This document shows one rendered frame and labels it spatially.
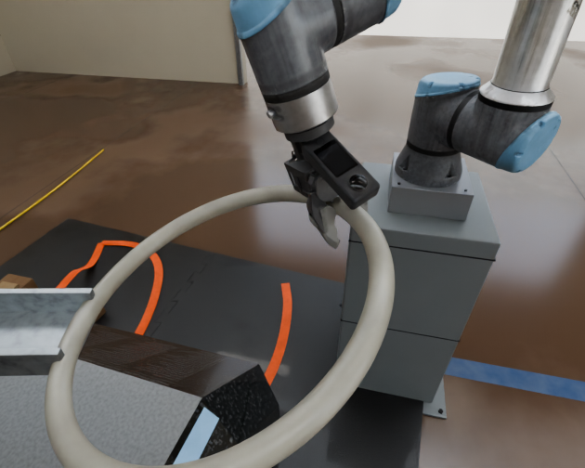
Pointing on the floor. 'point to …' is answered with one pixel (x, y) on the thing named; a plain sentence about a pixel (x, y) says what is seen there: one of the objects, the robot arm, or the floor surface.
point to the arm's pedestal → (421, 292)
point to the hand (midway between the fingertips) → (350, 234)
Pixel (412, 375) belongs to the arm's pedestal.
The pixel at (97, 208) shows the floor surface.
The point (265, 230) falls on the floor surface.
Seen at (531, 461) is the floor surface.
